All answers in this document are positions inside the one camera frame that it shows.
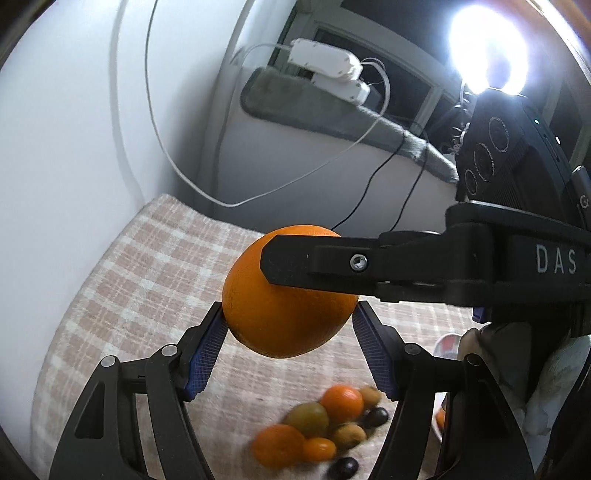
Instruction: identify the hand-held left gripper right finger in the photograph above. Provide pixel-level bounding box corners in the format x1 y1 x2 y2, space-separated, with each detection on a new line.
353 300 536 480

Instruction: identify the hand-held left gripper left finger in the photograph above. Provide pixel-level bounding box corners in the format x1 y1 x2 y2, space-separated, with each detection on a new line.
48 302 229 480

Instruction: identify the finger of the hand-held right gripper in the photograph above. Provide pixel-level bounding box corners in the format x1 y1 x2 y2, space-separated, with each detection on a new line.
261 231 448 303

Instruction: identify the large orange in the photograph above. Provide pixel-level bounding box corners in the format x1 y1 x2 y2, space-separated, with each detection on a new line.
222 224 360 360

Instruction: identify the white floral plate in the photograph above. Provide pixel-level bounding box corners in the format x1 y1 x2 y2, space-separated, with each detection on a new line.
433 333 463 446

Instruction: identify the brown longan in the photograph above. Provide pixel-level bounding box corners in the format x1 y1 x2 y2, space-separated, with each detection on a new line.
331 424 368 449
359 385 383 409

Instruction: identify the green citrus fruit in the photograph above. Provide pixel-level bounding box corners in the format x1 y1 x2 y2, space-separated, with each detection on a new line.
283 401 330 438

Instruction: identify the person's right hand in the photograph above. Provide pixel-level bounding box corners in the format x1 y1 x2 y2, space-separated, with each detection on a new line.
459 323 591 435

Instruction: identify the dark purple fruit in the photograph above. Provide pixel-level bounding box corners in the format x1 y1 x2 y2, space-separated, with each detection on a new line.
327 456 360 480
361 407 389 428

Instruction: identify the checked beige tablecloth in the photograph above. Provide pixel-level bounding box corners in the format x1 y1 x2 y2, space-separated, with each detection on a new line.
32 194 462 480

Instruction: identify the black lamp stand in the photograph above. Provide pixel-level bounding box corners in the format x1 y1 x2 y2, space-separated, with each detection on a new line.
445 83 476 153

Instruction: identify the grey windowsill cloth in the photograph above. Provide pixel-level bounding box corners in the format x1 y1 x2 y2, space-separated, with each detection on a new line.
240 67 460 183

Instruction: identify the white power strip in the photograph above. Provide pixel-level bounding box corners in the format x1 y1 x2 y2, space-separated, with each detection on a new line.
287 39 363 80
310 74 371 103

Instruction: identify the black cable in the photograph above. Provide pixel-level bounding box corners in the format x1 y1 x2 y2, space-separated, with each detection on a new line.
331 136 409 230
392 131 428 232

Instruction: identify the white cable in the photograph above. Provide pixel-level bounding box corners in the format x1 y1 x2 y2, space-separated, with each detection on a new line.
144 0 391 208

